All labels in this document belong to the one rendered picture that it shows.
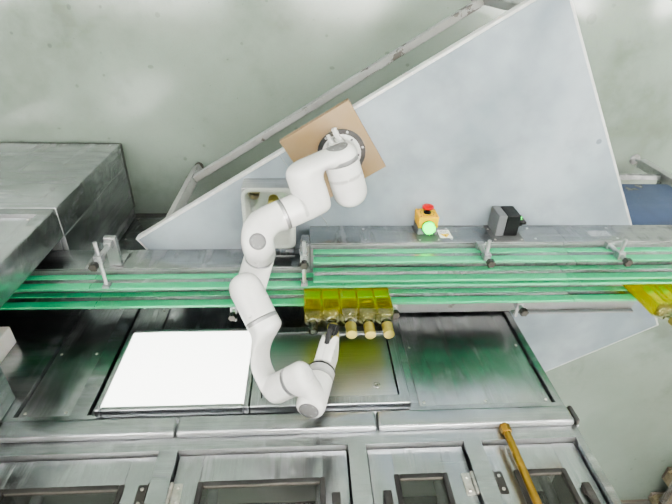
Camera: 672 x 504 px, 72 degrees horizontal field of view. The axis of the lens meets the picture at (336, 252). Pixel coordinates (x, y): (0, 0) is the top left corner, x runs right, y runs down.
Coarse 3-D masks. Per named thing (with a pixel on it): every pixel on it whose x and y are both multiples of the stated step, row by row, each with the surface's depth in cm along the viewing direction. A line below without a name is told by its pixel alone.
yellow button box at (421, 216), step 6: (420, 210) 164; (432, 210) 164; (420, 216) 160; (426, 216) 160; (432, 216) 160; (438, 216) 161; (414, 222) 167; (420, 222) 161; (420, 228) 162; (420, 234) 163; (426, 234) 163; (432, 234) 164
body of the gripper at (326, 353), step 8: (336, 336) 131; (320, 344) 128; (328, 344) 128; (336, 344) 129; (320, 352) 126; (328, 352) 125; (336, 352) 130; (320, 360) 124; (328, 360) 124; (336, 360) 132
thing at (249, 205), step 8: (248, 192) 156; (264, 192) 157; (272, 192) 157; (280, 192) 158; (288, 192) 150; (248, 200) 157; (256, 200) 159; (264, 200) 159; (248, 208) 157; (256, 208) 160; (288, 232) 166; (280, 240) 163; (288, 240) 163
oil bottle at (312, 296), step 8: (304, 288) 157; (312, 288) 156; (320, 288) 158; (304, 296) 153; (312, 296) 153; (320, 296) 153; (304, 304) 149; (312, 304) 149; (320, 304) 150; (304, 312) 147; (312, 312) 146; (320, 312) 147; (304, 320) 148; (320, 320) 147
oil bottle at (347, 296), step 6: (342, 288) 156; (348, 288) 157; (354, 288) 157; (342, 294) 154; (348, 294) 154; (354, 294) 154; (342, 300) 151; (348, 300) 151; (354, 300) 151; (342, 306) 148; (348, 306) 148; (354, 306) 148; (342, 312) 147; (348, 312) 146; (354, 312) 147; (342, 318) 147; (354, 318) 147
